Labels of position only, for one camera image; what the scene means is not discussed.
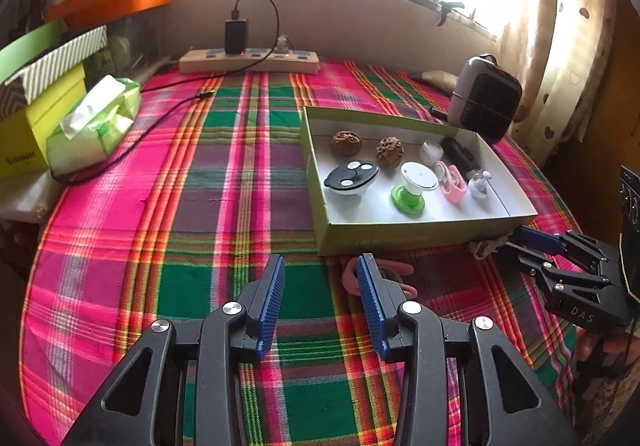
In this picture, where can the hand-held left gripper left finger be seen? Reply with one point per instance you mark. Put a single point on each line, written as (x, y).
(270, 306)

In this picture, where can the black window hook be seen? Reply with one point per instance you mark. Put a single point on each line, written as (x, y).
(447, 12)

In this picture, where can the white round lamp green base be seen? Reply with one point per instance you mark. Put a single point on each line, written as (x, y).
(417, 176)

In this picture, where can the black charger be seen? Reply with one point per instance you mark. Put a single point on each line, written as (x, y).
(236, 36)

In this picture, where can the green and white cardboard box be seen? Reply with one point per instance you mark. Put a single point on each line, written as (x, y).
(360, 213)

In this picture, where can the large brown walnut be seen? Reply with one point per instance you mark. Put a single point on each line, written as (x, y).
(390, 151)

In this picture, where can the small brown walnut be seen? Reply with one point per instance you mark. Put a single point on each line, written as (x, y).
(345, 144)

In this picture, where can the beige plug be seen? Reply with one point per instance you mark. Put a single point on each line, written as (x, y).
(282, 44)

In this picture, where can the small white round jar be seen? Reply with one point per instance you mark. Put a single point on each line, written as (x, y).
(431, 153)

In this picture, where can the cream curtain with hearts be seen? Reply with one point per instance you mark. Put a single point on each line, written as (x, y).
(560, 36)

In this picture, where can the white side table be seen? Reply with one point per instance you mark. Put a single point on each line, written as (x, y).
(25, 198)

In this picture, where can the green tissue pack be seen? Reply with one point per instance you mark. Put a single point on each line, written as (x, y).
(95, 126)

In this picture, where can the green box lid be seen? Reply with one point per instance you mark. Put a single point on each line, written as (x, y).
(30, 48)

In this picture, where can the yellow-green box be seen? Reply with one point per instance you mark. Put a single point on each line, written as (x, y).
(35, 136)

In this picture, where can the dark grey round lid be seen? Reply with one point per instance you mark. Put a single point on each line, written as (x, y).
(350, 178)

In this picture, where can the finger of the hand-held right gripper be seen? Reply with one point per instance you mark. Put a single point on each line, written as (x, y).
(525, 261)
(537, 238)

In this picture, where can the green white striped box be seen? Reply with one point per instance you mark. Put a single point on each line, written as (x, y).
(60, 56)

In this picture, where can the beige pointed tool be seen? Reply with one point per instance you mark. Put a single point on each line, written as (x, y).
(437, 78)

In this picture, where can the grey space heater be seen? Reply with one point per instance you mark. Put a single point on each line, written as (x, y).
(485, 98)

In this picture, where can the white earbud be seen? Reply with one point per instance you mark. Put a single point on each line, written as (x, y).
(480, 187)

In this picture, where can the plaid tablecloth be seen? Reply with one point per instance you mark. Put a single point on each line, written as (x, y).
(150, 226)

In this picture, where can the pale green jar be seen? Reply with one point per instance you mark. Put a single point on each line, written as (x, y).
(117, 51)

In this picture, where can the black flashlight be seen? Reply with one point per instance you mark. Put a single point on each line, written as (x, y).
(457, 153)

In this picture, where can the pink ear-hook headphone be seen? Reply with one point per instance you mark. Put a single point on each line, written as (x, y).
(455, 191)
(350, 278)

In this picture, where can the person's right hand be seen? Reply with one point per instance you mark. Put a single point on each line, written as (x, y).
(592, 346)

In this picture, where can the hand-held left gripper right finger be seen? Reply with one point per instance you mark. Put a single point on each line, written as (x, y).
(372, 306)

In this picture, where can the beige power strip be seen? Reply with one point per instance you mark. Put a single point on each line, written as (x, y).
(250, 62)

